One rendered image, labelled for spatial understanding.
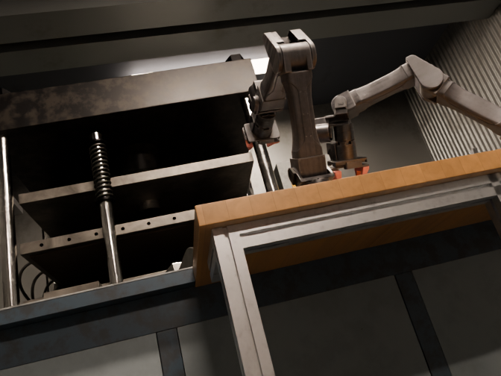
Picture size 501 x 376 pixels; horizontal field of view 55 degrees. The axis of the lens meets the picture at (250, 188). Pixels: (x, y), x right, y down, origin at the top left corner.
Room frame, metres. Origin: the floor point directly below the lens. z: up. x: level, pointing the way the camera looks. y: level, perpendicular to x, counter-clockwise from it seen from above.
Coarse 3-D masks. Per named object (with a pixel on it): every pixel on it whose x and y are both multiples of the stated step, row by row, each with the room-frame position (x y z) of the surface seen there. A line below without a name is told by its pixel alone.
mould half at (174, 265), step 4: (188, 248) 1.31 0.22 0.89; (192, 248) 1.27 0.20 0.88; (188, 252) 1.31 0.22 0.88; (192, 252) 1.28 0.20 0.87; (184, 256) 1.35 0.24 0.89; (188, 256) 1.32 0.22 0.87; (192, 256) 1.28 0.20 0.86; (184, 260) 1.35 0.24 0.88; (188, 260) 1.32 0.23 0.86; (192, 260) 1.29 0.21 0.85; (172, 264) 1.46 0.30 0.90; (176, 264) 1.47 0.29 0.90; (180, 264) 1.39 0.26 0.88; (184, 264) 1.36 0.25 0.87; (188, 264) 1.33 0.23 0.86; (168, 268) 1.51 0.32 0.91; (172, 268) 1.47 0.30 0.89; (176, 268) 1.46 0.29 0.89; (180, 268) 1.40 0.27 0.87; (184, 268) 1.37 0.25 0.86
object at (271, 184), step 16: (0, 144) 1.81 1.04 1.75; (256, 144) 2.04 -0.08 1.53; (0, 160) 1.81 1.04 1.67; (0, 176) 1.81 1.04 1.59; (272, 176) 2.04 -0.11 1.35; (0, 192) 1.81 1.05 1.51; (0, 208) 1.82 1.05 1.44; (0, 224) 1.82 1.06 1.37; (0, 240) 1.82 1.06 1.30; (16, 256) 1.85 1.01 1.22; (16, 272) 1.84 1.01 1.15; (16, 288) 1.84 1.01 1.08; (16, 304) 1.83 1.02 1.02
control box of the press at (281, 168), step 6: (288, 162) 2.19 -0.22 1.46; (276, 168) 2.20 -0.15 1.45; (282, 168) 2.19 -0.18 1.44; (288, 168) 2.19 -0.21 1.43; (276, 174) 2.24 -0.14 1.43; (282, 174) 2.18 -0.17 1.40; (282, 180) 2.18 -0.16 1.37; (288, 180) 2.19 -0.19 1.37; (282, 186) 2.19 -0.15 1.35; (288, 186) 2.19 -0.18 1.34; (294, 186) 2.19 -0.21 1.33
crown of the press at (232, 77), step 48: (0, 96) 1.79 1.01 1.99; (48, 96) 1.83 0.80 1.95; (96, 96) 1.87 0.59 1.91; (144, 96) 1.91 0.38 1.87; (192, 96) 1.96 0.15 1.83; (240, 96) 2.04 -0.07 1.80; (48, 144) 2.00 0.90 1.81; (144, 144) 2.22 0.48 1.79; (192, 144) 2.38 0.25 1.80; (240, 144) 2.53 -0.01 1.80
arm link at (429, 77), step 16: (416, 64) 1.16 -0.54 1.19; (384, 80) 1.20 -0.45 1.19; (400, 80) 1.19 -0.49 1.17; (416, 80) 1.24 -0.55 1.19; (432, 80) 1.15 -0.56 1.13; (336, 96) 1.23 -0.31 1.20; (352, 96) 1.22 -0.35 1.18; (368, 96) 1.21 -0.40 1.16; (384, 96) 1.23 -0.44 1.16; (352, 112) 1.25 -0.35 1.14
